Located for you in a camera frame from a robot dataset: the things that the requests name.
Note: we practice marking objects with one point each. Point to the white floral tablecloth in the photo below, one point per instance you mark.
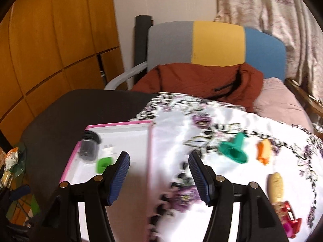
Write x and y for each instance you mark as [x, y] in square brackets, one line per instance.
[227, 121]

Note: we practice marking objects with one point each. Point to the light grey curved armrest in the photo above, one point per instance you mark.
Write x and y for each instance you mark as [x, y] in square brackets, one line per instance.
[121, 77]

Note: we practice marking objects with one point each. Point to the pink cushion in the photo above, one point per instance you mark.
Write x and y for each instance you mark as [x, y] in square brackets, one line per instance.
[280, 98]

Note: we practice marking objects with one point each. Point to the wooden furniture frame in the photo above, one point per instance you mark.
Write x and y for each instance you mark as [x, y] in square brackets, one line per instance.
[302, 94]

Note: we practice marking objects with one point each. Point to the pink-rimmed white tray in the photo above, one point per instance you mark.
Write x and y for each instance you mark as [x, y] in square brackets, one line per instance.
[131, 141]

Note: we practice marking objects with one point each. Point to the orange-brown wooden wardrobe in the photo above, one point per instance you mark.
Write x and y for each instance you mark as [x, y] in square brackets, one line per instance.
[50, 42]

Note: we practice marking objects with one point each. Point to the small green toy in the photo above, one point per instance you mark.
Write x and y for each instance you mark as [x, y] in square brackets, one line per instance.
[103, 165]

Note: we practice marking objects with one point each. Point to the small white object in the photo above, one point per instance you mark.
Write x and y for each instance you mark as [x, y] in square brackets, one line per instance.
[108, 152]

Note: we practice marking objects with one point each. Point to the grey yellow blue chair back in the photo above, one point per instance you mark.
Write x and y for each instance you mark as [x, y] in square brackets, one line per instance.
[217, 42]

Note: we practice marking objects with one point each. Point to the floral beige curtain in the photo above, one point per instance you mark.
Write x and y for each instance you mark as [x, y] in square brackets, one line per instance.
[277, 10]

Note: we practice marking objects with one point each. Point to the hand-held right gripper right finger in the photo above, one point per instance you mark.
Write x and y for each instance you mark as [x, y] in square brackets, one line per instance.
[201, 179]

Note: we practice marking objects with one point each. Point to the orange toy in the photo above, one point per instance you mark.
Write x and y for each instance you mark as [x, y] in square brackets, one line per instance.
[263, 151]

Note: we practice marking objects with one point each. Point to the black upright post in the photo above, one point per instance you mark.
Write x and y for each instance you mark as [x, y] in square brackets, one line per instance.
[141, 42]

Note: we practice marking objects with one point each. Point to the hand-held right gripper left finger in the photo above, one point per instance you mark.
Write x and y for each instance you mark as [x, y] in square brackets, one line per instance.
[118, 179]

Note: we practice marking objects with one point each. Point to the colourful patterned bag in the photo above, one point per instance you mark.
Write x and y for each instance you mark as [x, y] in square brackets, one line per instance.
[22, 206]

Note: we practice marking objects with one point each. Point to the black jar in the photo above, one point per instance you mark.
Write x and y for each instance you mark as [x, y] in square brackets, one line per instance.
[88, 148]

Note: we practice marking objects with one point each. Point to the tan oval toy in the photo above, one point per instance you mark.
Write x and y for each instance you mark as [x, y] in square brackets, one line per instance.
[275, 186]

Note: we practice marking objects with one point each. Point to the red and magenta toy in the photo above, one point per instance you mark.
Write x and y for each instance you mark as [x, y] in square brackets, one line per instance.
[286, 211]

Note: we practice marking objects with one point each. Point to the teal funnel-shaped toy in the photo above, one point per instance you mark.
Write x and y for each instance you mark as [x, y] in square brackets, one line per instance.
[233, 152]

